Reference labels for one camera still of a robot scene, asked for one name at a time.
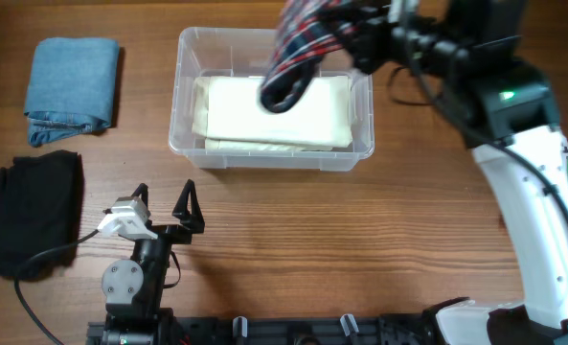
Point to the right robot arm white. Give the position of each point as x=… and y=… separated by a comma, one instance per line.
x=505, y=109

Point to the folded blue denim jeans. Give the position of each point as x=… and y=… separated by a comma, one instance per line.
x=71, y=90

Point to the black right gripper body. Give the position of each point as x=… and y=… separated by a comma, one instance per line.
x=380, y=40

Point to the black folded garment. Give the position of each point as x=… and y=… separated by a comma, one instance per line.
x=40, y=199

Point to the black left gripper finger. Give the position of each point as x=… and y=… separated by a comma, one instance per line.
x=187, y=209
x=142, y=192

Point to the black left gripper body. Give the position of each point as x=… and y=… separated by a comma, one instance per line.
x=173, y=234

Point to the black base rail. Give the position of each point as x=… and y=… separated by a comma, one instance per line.
x=346, y=329

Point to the cream cloth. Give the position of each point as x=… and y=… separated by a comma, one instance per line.
x=228, y=114

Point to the red navy plaid shirt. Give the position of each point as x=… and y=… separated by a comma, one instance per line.
x=301, y=42

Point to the clear plastic storage bin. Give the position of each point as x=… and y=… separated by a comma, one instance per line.
x=228, y=52

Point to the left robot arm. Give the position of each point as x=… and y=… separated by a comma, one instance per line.
x=133, y=288

